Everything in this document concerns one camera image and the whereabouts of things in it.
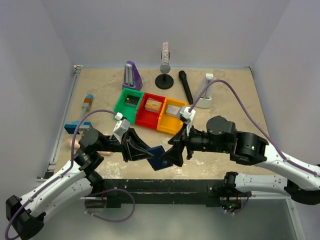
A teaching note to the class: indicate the white metronome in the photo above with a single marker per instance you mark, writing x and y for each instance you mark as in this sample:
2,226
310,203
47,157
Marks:
205,101

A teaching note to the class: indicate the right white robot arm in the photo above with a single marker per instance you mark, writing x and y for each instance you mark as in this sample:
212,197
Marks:
291,177

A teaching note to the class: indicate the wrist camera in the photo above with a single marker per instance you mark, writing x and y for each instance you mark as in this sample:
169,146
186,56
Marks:
121,126
186,115

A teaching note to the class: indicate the yellow plastic bin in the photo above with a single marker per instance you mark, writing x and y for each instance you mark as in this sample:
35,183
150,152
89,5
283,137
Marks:
168,124

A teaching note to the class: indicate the black card stack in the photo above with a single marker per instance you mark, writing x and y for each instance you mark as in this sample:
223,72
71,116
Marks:
132,101

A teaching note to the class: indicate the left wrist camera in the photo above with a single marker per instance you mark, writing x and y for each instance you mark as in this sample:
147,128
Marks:
121,126

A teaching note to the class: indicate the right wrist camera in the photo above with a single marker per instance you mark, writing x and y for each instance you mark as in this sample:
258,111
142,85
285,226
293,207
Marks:
186,115

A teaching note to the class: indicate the black handheld microphone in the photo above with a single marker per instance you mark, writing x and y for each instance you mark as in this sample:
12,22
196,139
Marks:
183,78

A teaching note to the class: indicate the red plastic bin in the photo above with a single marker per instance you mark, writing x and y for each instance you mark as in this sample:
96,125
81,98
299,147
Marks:
146,118

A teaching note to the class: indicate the white card stack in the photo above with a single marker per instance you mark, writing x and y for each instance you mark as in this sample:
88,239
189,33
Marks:
172,110

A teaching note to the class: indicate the orange card stack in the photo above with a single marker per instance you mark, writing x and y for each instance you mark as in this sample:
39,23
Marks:
152,105

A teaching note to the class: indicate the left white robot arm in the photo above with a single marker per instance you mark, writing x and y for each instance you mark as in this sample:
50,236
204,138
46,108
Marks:
76,179

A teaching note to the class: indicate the black round microphone stand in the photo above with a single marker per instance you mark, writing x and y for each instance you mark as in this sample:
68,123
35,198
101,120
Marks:
164,81

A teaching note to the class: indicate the purple metronome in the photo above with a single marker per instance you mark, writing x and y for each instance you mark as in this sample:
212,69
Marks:
131,78

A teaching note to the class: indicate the glitter microphone on stand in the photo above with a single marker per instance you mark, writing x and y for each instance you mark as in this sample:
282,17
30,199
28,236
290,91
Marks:
165,58

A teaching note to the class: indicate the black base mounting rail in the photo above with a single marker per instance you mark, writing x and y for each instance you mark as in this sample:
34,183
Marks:
206,192

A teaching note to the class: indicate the navy blue card holder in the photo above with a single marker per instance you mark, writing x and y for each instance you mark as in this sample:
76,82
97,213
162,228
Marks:
156,162

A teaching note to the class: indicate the green plastic bin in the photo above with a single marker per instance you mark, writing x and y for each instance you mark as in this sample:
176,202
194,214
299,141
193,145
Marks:
128,112

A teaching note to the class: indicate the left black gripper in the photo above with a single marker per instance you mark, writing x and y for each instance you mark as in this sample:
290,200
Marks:
132,147

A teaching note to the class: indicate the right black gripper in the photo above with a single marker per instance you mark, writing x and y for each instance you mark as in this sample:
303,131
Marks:
179,140

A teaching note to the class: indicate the blue toy block hammer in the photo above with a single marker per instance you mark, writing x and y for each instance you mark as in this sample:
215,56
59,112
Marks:
70,126

